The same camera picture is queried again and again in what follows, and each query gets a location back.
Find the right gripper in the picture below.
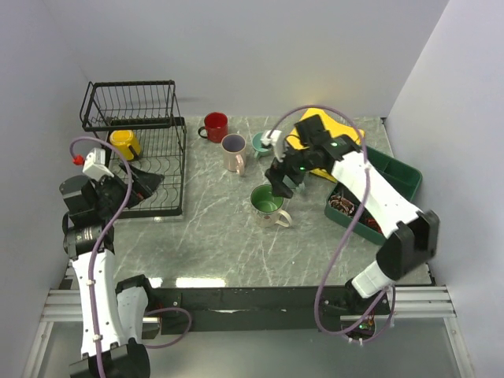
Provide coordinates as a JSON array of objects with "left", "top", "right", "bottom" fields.
[{"left": 265, "top": 139, "right": 314, "bottom": 200}]

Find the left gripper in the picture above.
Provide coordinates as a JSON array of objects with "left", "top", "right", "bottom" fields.
[{"left": 94, "top": 161, "right": 164, "bottom": 217}]

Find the floral mug green inside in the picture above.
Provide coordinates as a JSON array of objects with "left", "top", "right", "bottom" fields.
[{"left": 250, "top": 184, "right": 293, "bottom": 228}]

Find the yellow enamel mug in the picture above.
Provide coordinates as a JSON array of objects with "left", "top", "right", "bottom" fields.
[{"left": 109, "top": 130, "right": 141, "bottom": 161}]

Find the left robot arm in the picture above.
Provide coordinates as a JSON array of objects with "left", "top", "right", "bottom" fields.
[{"left": 59, "top": 167, "right": 164, "bottom": 377}]

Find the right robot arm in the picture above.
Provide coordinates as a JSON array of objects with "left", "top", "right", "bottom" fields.
[{"left": 261, "top": 115, "right": 439, "bottom": 313}]

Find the small teal cup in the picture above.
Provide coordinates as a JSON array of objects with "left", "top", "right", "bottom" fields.
[{"left": 252, "top": 132, "right": 272, "bottom": 159}]

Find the pink mug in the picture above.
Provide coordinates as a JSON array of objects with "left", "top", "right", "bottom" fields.
[{"left": 221, "top": 134, "right": 246, "bottom": 176}]

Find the yellow folded cloth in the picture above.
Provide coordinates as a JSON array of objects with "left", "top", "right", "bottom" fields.
[{"left": 285, "top": 107, "right": 365, "bottom": 183}]

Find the red mug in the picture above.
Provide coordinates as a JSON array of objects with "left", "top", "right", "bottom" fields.
[{"left": 198, "top": 112, "right": 228, "bottom": 143}]

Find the green compartment organizer box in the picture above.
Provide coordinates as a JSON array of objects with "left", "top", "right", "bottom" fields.
[{"left": 324, "top": 146, "right": 422, "bottom": 246}]

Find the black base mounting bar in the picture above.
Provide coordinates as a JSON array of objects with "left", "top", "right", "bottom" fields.
[{"left": 153, "top": 286, "right": 355, "bottom": 335}]

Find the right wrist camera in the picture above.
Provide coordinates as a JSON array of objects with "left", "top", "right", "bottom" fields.
[{"left": 261, "top": 129, "right": 287, "bottom": 162}]

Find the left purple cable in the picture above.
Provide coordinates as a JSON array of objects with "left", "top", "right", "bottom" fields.
[{"left": 69, "top": 135, "right": 194, "bottom": 375}]

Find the black wire dish rack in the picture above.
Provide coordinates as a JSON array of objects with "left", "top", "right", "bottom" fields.
[{"left": 80, "top": 80, "right": 187, "bottom": 219}]

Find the aluminium rail frame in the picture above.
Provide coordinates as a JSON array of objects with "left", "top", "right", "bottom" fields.
[{"left": 22, "top": 286, "right": 476, "bottom": 377}]

